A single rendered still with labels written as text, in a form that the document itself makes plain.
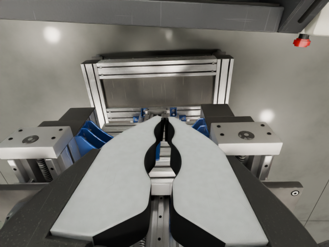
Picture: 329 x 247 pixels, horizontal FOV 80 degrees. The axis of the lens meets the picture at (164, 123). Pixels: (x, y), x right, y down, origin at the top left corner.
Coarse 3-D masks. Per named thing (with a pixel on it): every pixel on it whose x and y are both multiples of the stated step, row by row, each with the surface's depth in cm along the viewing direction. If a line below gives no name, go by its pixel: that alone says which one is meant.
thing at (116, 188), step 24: (120, 144) 9; (144, 144) 9; (96, 168) 8; (120, 168) 8; (144, 168) 8; (96, 192) 7; (120, 192) 7; (144, 192) 7; (72, 216) 6; (96, 216) 6; (120, 216) 6; (144, 216) 6; (96, 240) 6; (120, 240) 6
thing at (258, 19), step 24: (0, 0) 33; (24, 0) 33; (48, 0) 33; (72, 0) 33; (96, 0) 33; (120, 0) 33; (144, 0) 33; (168, 0) 33; (192, 0) 33; (216, 0) 33; (120, 24) 35; (144, 24) 35; (168, 24) 34; (192, 24) 34; (216, 24) 34; (240, 24) 34; (264, 24) 34
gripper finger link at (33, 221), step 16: (80, 160) 8; (64, 176) 7; (80, 176) 7; (48, 192) 7; (64, 192) 7; (32, 208) 6; (48, 208) 6; (16, 224) 6; (32, 224) 6; (48, 224) 6; (0, 240) 5; (16, 240) 5; (32, 240) 5; (48, 240) 5; (64, 240) 5; (80, 240) 6
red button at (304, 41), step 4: (300, 36) 48; (304, 36) 48; (308, 36) 48; (296, 40) 49; (300, 40) 48; (304, 40) 48; (308, 40) 48; (296, 44) 49; (300, 44) 48; (304, 44) 48; (308, 44) 48
